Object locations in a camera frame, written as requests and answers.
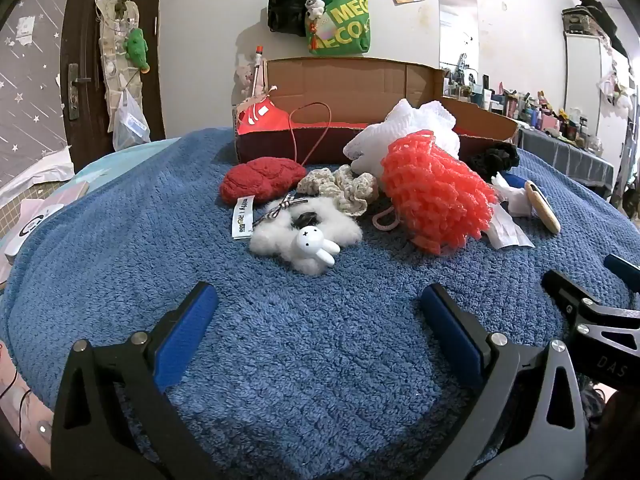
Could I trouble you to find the white paper sheet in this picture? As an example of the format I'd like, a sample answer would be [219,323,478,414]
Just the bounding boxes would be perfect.
[0,147,76,196]

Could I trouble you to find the blue fleece blanket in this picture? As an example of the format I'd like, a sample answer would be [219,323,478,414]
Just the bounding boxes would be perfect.
[0,125,640,480]

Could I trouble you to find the panda plush charm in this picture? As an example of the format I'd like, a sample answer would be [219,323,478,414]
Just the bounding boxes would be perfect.
[304,0,329,54]

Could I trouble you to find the row of cosmetics bottles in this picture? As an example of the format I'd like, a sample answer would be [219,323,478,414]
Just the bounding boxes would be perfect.
[442,52,601,151]

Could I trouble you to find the wooden brush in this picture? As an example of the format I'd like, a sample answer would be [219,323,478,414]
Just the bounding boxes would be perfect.
[524,181,562,235]

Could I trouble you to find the light blue cloth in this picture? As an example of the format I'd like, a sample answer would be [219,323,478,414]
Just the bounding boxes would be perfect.
[75,152,131,183]

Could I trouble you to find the clear plastic bag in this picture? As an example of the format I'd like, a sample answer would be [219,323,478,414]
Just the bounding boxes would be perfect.
[112,89,152,152]

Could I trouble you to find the white stick with red tip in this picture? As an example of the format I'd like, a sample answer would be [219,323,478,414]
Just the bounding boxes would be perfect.
[250,45,266,98]

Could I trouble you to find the cardboard box with red inside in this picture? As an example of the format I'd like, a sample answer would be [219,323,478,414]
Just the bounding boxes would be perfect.
[232,56,521,166]

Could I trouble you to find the black scrunchie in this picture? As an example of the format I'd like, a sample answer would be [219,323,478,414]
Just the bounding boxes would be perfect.
[467,141,521,183]

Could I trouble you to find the green plush dinosaur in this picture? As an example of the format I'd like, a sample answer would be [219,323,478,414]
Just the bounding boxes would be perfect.
[123,28,151,73]

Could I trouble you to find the white fluffy bunny scrunchie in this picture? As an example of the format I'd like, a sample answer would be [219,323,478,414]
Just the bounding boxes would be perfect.
[249,194,363,277]

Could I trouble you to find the black backpack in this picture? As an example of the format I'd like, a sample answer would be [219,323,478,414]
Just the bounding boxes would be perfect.
[266,0,311,37]

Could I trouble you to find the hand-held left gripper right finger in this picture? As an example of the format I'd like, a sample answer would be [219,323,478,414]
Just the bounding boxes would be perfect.
[419,283,588,480]

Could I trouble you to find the green tote bag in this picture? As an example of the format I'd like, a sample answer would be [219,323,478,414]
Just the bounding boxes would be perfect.
[306,0,373,56]

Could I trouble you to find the beige crochet scrunchie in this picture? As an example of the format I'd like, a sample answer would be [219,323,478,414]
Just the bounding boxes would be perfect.
[297,164,381,218]

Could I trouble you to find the white hanging plush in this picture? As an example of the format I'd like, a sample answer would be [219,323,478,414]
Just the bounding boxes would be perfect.
[600,70,633,108]

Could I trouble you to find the white paper wrapper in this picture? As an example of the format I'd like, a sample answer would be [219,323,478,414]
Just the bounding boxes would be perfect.
[482,205,535,251]

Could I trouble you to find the table with grey cloth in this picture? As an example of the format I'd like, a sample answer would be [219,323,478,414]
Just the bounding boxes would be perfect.
[517,125,616,196]

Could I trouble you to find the white wardrobe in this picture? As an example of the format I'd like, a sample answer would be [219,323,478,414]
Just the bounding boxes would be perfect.
[565,30,640,201]

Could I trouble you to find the thin red cord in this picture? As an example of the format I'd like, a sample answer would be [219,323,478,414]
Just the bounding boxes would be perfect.
[287,102,334,167]

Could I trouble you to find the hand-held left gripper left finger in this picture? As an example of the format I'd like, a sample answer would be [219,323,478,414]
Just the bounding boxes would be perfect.
[50,281,221,480]

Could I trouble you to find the white mesh bath sponge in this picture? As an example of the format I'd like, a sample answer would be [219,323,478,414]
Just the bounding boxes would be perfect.
[343,99,461,177]

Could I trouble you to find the grid cutting mat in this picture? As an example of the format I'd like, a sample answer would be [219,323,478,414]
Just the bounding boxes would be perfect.
[0,175,46,241]

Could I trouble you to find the wall mirror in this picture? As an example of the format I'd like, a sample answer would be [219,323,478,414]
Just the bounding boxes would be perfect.
[436,0,478,86]

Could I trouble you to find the dark brown door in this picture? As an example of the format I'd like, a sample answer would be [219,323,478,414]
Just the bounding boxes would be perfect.
[60,0,166,173]

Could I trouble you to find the coral mesh bath sponge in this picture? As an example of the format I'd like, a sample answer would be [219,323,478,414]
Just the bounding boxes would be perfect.
[372,130,498,256]

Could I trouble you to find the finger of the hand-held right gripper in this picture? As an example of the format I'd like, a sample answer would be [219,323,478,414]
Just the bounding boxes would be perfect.
[542,269,640,393]
[603,254,640,293]

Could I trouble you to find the red knitted hat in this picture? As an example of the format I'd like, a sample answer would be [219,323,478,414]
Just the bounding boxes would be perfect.
[219,156,308,239]

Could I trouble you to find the small pink plush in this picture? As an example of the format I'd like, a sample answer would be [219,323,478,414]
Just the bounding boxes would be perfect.
[236,64,256,96]

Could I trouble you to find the metal door handle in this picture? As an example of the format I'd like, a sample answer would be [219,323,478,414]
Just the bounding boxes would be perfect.
[66,63,92,121]

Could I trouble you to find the beige hanging organizer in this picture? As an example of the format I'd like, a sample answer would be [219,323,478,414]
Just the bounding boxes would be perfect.
[95,0,146,133]

